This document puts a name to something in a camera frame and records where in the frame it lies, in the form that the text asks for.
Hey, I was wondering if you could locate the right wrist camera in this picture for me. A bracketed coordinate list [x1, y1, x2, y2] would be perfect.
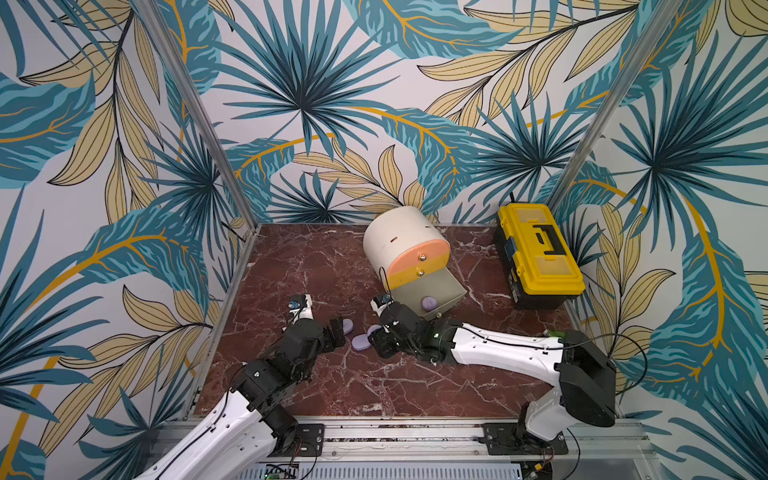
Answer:
[370, 293, 394, 317]

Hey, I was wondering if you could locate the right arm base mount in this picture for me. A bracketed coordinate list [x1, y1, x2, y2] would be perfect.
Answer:
[478, 423, 569, 458]

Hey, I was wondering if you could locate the white cylindrical drawer cabinet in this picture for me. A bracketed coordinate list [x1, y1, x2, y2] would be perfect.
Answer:
[363, 206, 449, 290]

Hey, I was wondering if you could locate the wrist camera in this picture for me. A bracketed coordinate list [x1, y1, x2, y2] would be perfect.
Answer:
[370, 293, 394, 317]
[287, 293, 314, 325]

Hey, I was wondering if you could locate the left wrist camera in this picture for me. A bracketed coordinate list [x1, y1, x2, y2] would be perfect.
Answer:
[287, 293, 314, 325]

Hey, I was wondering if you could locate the orange top drawer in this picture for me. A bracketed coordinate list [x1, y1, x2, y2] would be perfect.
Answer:
[387, 239, 450, 276]

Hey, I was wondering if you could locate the aluminium front rail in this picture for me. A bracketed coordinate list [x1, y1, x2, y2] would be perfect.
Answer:
[143, 416, 661, 480]

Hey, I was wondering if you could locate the yellow drawer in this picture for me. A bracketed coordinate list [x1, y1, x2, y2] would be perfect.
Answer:
[383, 255, 450, 290]

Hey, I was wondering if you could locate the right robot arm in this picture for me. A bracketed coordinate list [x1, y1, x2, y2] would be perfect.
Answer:
[368, 295, 617, 443]

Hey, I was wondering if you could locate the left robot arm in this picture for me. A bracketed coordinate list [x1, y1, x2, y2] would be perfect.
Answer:
[138, 318, 346, 479]

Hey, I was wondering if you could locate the yellow black toolbox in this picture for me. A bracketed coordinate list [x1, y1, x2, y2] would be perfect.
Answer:
[494, 203, 586, 310]

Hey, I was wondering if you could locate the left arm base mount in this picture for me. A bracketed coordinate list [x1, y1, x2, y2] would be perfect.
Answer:
[269, 423, 326, 458]

